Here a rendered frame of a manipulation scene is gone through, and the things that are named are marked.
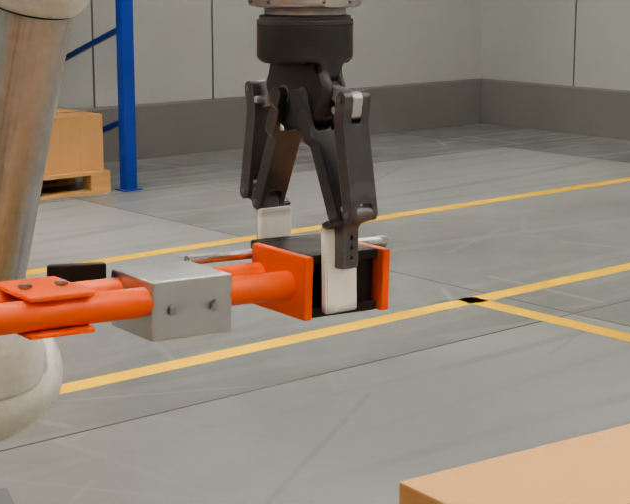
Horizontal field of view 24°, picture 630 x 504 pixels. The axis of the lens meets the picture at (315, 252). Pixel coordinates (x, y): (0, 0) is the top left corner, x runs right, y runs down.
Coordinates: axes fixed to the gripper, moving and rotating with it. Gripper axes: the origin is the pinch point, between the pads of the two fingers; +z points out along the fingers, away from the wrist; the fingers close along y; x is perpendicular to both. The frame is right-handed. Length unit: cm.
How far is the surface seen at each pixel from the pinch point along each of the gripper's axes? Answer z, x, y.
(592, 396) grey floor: 125, 294, -242
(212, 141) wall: 117, 535, -877
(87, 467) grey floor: 124, 120, -280
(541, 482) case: 29.4, 37.5, -10.2
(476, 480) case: 29.4, 32.4, -14.7
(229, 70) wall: 64, 563, -894
